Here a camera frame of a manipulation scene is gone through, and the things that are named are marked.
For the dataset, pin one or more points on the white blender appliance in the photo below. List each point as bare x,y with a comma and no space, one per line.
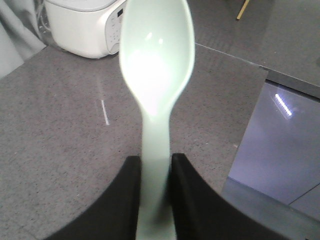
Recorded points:
87,28

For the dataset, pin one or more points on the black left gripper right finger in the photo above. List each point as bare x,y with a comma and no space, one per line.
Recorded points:
202,214

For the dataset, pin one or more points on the white curtain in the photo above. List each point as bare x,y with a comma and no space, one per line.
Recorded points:
20,37

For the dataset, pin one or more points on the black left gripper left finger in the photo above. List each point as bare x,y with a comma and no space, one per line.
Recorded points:
114,215

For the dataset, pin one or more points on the pale green plastic spoon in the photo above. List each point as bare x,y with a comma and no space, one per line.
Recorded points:
156,56

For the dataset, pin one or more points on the grey cabinet door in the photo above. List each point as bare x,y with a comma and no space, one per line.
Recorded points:
279,154

